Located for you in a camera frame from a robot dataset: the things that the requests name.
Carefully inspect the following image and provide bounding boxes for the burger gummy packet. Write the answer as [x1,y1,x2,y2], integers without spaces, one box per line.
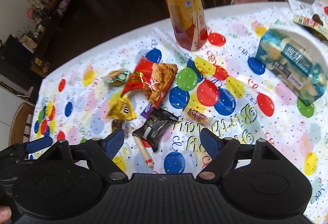
[103,69,130,87]

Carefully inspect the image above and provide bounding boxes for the person's left hand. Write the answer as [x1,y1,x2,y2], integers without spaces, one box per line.
[0,206,12,224]

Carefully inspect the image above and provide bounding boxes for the sausage stick snack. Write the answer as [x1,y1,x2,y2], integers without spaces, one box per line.
[132,135,154,169]

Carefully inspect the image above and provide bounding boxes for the yellow candy packet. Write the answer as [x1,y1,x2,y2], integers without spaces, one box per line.
[106,93,136,120]

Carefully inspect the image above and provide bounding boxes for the small beige candy wrapper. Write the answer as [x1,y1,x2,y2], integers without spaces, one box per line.
[182,105,217,127]

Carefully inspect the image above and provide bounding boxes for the purple candy wrapper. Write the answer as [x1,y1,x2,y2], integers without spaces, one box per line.
[141,103,153,119]

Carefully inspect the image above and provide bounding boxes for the black snack packet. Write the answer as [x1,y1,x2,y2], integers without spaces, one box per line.
[132,109,179,153]

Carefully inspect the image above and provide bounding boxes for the wooden chair left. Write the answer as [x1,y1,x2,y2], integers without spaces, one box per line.
[9,102,34,146]

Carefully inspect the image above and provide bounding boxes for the balloon pattern tablecloth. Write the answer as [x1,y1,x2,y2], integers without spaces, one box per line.
[31,5,327,223]

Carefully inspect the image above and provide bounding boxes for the red chip bag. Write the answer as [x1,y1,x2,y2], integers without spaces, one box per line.
[121,56,178,109]

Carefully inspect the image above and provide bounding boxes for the teal tissue pack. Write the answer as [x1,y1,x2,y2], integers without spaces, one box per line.
[255,29,327,105]

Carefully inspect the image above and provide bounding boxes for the dark cabinet with clutter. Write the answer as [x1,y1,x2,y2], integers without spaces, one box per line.
[1,0,75,78]

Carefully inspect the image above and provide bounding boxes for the orange juice bottle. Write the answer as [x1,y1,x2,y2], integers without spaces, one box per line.
[166,0,208,51]

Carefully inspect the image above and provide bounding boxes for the white plate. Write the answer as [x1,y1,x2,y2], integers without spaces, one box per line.
[269,25,327,73]

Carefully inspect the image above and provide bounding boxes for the white chocolate snack bag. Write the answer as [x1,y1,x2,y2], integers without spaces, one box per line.
[288,0,327,41]

